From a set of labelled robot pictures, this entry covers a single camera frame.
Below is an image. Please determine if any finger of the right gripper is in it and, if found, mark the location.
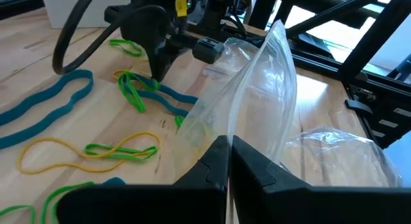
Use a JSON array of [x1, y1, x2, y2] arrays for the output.
[[157, 40, 176, 83], [146, 36, 160, 83]]

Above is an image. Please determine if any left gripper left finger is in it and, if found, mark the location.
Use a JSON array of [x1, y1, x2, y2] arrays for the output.
[[56, 135, 231, 224]]

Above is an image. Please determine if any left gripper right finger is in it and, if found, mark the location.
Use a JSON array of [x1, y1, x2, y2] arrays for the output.
[[230, 135, 411, 224]]

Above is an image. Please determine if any clear zip bag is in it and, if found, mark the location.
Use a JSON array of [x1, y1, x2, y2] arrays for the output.
[[205, 37, 259, 78], [173, 19, 298, 186], [282, 126, 403, 188]]

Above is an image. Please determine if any thin light green rubber band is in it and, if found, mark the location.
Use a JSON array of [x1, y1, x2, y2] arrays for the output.
[[109, 39, 144, 57]]

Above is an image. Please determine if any yellow rubber band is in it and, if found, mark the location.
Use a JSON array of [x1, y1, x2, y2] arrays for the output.
[[17, 131, 161, 174], [112, 69, 152, 90]]

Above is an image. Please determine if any white cardboard box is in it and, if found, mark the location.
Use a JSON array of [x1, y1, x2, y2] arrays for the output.
[[40, 0, 144, 30]]

